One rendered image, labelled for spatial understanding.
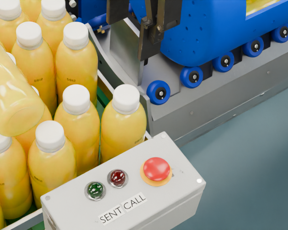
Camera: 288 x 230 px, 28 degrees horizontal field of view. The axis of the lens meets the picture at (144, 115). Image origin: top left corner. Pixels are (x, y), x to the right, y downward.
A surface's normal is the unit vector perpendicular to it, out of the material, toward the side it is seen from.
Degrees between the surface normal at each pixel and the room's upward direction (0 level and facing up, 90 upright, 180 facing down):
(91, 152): 90
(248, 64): 52
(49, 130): 0
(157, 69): 0
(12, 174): 81
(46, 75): 90
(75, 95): 0
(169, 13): 85
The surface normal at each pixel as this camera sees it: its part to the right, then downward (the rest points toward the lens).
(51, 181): 0.05, 0.82
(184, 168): 0.08, -0.58
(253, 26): 0.56, 0.71
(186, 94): 0.49, 0.20
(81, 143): 0.26, 0.80
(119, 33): -0.83, 0.42
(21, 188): 0.76, 0.56
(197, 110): 0.55, 0.47
